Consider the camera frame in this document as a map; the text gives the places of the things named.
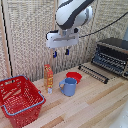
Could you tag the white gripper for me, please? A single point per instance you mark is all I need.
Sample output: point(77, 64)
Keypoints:
point(62, 39)

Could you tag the white black Franka robot arm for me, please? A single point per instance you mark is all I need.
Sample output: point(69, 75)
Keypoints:
point(71, 13)

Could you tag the small white cup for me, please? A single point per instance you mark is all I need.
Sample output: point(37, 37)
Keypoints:
point(50, 90)

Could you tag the black toaster oven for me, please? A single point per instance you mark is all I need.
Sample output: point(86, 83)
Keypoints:
point(113, 50)

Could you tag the orange juice carton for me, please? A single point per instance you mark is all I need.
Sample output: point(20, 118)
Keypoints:
point(48, 76)

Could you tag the red bowl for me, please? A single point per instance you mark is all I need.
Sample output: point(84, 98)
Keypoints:
point(74, 76)

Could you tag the woven beige folding screen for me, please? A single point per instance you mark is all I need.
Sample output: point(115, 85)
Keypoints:
point(30, 36)

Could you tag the blue plastic mug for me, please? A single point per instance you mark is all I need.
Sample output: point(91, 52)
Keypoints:
point(70, 86)

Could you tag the red plastic shopping basket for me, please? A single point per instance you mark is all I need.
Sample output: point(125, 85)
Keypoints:
point(20, 100)

